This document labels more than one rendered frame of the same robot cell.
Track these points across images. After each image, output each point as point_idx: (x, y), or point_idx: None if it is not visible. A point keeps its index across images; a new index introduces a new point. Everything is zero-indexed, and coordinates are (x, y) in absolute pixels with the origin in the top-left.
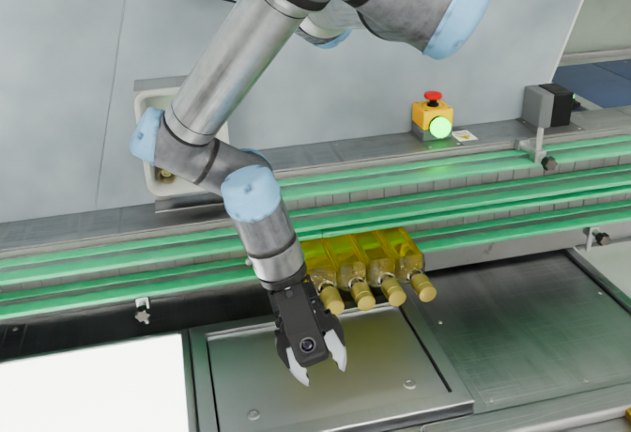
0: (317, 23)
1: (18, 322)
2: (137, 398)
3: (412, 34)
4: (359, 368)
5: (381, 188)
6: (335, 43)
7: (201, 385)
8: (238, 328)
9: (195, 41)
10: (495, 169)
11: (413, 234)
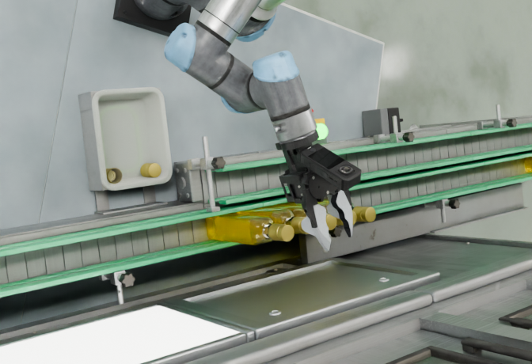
0: (261, 2)
1: None
2: (158, 329)
3: None
4: (336, 284)
5: None
6: (262, 32)
7: (212, 312)
8: (210, 292)
9: (127, 64)
10: (373, 146)
11: None
